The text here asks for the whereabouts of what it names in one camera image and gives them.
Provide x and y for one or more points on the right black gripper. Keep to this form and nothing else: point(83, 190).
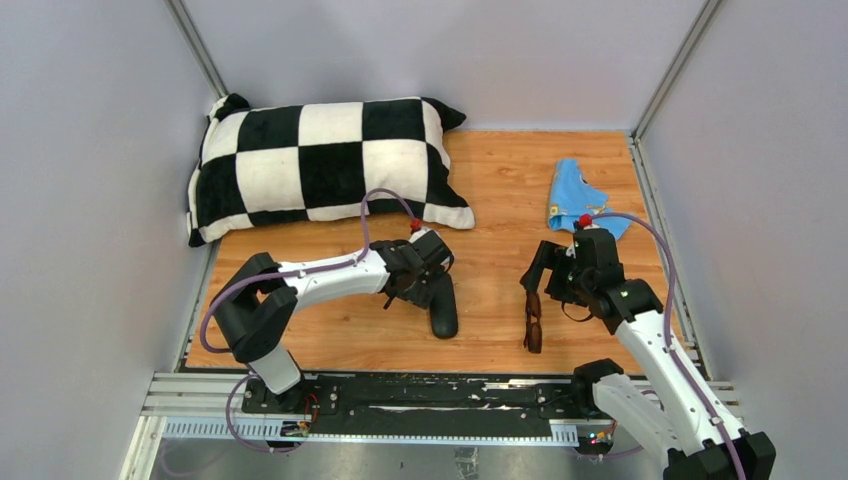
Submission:
point(551, 256)

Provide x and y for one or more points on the brown sunglasses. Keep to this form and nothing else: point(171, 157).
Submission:
point(533, 329)

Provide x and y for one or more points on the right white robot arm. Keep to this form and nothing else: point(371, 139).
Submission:
point(686, 428)

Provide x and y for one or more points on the aluminium frame rail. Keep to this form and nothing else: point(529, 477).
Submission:
point(206, 406)

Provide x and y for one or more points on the blue crumpled cloth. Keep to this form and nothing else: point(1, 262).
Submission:
point(572, 197)

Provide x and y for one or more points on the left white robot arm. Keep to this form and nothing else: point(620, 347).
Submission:
point(254, 309)

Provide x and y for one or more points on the black sunglasses case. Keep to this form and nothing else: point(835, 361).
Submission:
point(442, 309)

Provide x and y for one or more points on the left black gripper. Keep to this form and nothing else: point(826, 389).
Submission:
point(420, 286)

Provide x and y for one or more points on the black white checkered pillow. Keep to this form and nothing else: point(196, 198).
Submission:
point(322, 162)

